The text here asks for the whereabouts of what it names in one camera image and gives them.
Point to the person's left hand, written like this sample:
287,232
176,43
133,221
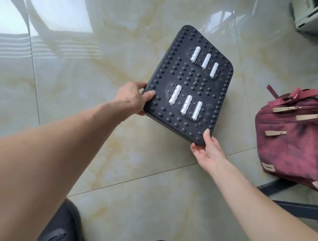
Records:
129,98

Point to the person's right hand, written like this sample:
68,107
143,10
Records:
209,154

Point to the person's left thumb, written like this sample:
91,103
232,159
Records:
148,95

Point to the person's right thumb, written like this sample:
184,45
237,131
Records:
207,137

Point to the black studded foot massage board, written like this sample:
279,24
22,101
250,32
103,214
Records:
191,84

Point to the person's left forearm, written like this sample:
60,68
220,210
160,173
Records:
53,161

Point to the person's right forearm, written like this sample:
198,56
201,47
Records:
256,203

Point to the maroon backpack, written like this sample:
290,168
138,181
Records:
289,135

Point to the white appliance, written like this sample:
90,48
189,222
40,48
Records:
305,15

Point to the black metal frame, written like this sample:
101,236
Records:
293,198

